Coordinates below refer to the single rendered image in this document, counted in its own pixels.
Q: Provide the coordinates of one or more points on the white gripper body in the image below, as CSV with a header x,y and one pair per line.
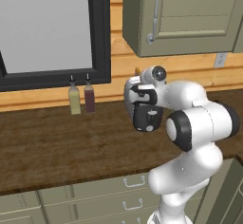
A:
x,y
146,93

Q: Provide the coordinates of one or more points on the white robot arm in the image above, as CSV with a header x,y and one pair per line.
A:
x,y
199,125

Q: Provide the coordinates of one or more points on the bread slice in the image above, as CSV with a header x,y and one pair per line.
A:
x,y
137,70

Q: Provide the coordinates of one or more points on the black and silver toaster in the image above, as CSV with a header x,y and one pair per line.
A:
x,y
148,120

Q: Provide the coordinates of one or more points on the dark red sauce bottle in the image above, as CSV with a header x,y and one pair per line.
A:
x,y
89,99

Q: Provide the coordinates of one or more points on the yellow-green sauce bottle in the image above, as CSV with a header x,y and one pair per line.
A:
x,y
75,101

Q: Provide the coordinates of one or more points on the olive drawer front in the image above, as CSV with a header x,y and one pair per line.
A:
x,y
107,220
104,187
104,206

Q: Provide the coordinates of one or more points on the black framed window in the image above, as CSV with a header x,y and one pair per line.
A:
x,y
47,25

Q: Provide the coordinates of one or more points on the olive base cupboard side panel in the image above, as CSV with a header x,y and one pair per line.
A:
x,y
221,193

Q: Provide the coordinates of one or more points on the olive base cupboard front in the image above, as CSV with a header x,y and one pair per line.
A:
x,y
19,209

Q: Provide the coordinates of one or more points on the olive wall cupboard body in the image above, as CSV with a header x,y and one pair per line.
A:
x,y
131,15

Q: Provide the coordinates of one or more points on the grey wall socket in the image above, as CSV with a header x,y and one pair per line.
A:
x,y
220,60

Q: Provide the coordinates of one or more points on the olive wall cupboard door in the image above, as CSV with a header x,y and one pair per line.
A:
x,y
196,15

